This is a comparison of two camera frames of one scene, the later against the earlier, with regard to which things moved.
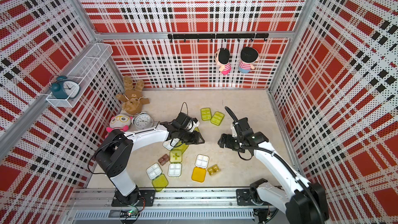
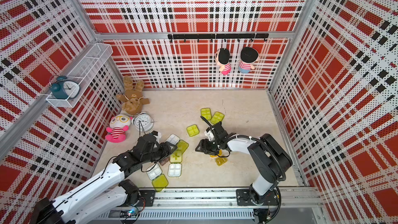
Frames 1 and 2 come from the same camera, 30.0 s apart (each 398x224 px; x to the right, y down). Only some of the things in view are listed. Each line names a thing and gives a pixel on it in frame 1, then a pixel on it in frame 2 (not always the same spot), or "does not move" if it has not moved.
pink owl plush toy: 121,122 does not move
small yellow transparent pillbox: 213,169 → 220,161
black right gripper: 223,138 → 204,145
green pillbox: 205,113 does not move
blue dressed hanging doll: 249,55 does not move
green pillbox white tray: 217,118 does not move
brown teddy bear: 132,99 does not move
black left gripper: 195,139 → 166,150
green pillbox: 175,144 does not move
